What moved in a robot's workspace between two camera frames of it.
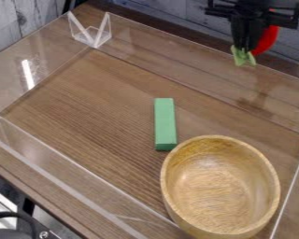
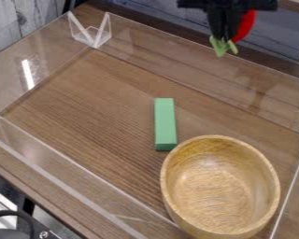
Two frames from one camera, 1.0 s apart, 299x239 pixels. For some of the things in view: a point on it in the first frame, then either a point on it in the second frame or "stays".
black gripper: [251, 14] -> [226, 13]
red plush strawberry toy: [244, 58] -> [246, 27]
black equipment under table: [28, 227] stays
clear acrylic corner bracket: [92, 36] stays
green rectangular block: [164, 125] stays
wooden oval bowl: [220, 186] stays
